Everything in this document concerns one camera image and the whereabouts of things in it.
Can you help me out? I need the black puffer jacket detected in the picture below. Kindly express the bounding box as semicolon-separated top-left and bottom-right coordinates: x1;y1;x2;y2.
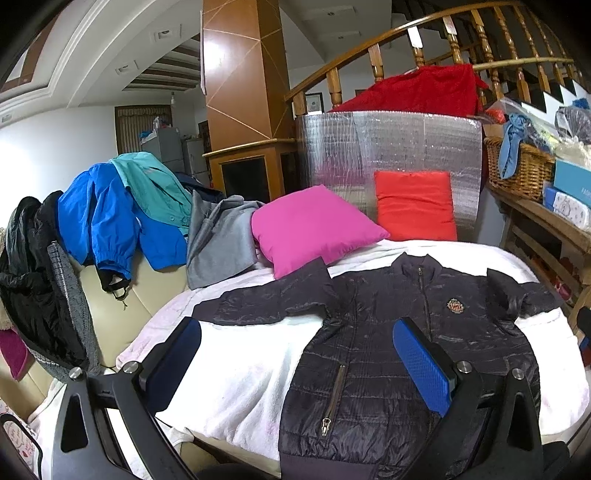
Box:
193;254;560;479

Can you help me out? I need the grey checked garment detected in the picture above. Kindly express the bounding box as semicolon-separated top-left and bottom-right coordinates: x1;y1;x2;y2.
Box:
47;241;102;374

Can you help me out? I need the beige leather sofa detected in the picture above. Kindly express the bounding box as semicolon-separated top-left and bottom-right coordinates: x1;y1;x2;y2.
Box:
1;253;186;419

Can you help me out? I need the black jacket on sofa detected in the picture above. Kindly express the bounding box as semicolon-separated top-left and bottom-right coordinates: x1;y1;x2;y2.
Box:
1;190;89;369

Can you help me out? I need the wooden side shelf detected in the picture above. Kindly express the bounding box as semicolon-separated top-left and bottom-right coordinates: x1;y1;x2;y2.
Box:
489;186;590;335

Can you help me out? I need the blue jacket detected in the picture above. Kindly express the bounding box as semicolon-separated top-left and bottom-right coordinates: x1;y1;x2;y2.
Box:
57;163;187;295

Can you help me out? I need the red pillow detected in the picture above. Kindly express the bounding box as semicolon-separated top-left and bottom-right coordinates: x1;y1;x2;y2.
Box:
374;170;458;241

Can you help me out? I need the grey hoodie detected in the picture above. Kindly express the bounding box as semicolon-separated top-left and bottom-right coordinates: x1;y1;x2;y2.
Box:
186;192;263;290

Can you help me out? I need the blue tissue box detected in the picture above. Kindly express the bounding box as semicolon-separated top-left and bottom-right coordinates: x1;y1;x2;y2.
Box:
554;159;591;207

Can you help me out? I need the teal shirt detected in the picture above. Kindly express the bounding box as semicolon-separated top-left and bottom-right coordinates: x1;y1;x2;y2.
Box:
110;151;192;235

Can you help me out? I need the wicker basket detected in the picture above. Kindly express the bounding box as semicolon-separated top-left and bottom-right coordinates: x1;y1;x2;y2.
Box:
484;137;555;203

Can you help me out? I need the pink pillow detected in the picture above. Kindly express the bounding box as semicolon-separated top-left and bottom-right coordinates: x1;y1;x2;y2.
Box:
252;185;389;279

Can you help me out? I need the blue cloth in basket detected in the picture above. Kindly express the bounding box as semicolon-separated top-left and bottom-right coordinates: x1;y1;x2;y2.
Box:
498;113;531;180

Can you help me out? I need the grey refrigerator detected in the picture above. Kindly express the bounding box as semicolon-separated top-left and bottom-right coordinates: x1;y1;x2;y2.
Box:
140;127;211;187

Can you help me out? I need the silver foil insulation sheet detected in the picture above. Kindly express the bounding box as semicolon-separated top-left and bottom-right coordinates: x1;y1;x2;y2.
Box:
295;111;483;241

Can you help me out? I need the red blanket on railing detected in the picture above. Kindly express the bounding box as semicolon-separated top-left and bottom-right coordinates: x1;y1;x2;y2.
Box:
331;64;489;118

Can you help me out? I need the wooden pillar cabinet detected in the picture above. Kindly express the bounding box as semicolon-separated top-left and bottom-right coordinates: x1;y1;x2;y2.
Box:
201;0;296;201

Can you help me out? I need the wooden stair railing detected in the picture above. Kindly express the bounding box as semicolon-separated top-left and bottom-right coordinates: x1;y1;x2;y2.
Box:
284;1;590;116

